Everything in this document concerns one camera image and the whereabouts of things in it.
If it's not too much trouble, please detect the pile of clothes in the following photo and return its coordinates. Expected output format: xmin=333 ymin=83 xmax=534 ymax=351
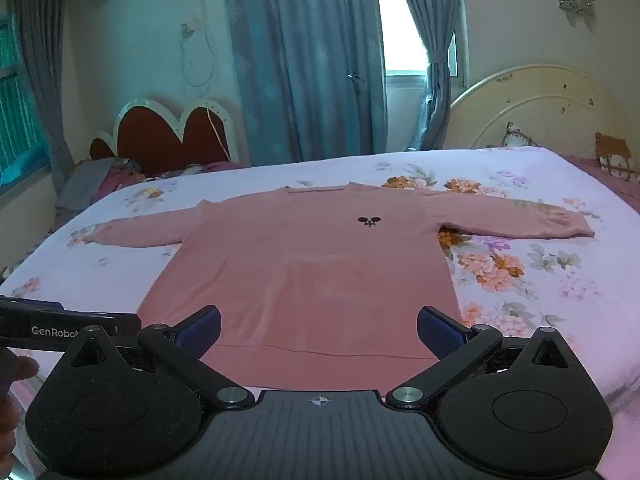
xmin=52 ymin=157 xmax=151 ymax=231

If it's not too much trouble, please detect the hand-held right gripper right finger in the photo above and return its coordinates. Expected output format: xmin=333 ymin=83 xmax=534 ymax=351
xmin=385 ymin=305 xmax=576 ymax=408

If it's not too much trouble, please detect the floral bedsheet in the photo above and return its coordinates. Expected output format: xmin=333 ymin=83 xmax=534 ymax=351
xmin=0 ymin=146 xmax=640 ymax=411

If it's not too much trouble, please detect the patterned cream pillow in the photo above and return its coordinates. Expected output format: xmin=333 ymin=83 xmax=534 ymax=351
xmin=499 ymin=121 xmax=547 ymax=149

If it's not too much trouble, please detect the patterned orange pillow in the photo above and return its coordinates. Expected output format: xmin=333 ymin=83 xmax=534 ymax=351
xmin=594 ymin=131 xmax=640 ymax=182

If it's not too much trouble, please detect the thin hanging cable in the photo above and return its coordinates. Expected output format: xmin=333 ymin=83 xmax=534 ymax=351
xmin=180 ymin=20 xmax=233 ymax=161

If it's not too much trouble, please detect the cream round headboard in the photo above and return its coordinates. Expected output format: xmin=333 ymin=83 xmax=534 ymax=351
xmin=447 ymin=64 xmax=633 ymax=161

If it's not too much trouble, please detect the teal barred window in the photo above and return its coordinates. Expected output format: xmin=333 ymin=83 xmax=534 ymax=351
xmin=0 ymin=10 xmax=52 ymax=183

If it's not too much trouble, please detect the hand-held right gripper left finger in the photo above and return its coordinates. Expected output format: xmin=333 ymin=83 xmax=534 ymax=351
xmin=65 ymin=305 xmax=257 ymax=408

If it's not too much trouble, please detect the pink long-sleeved sweater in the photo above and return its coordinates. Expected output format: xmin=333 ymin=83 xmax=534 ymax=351
xmin=82 ymin=182 xmax=596 ymax=392

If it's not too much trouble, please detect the tied blue curtain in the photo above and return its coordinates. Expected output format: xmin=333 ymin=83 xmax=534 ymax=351
xmin=390 ymin=0 xmax=470 ymax=152

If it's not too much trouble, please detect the wide blue curtain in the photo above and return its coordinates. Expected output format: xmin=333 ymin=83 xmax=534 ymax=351
xmin=222 ymin=0 xmax=390 ymax=167

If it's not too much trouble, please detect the red heart-shaped headboard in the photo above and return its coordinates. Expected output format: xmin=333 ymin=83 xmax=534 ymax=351
xmin=89 ymin=97 xmax=238 ymax=178

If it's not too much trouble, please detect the person's left hand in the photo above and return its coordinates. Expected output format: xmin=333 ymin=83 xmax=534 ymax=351
xmin=0 ymin=348 xmax=41 ymax=466

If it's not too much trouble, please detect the grey-blue curtain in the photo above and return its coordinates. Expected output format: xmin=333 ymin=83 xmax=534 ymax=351
xmin=4 ymin=0 xmax=77 ymax=196

